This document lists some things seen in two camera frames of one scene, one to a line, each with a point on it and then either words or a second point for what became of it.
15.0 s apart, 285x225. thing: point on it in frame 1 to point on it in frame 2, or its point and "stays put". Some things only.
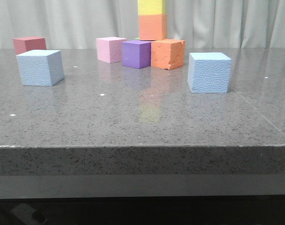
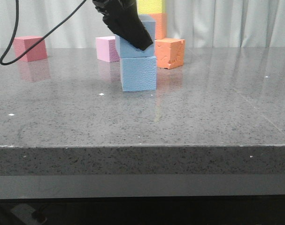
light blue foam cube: x=208 y=72 to x=126 y=49
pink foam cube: x=109 y=49 stays put
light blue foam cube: x=41 y=67 to x=138 y=73
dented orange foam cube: x=167 y=54 stays put
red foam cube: x=25 y=44 stays put
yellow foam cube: x=151 y=7 stays put
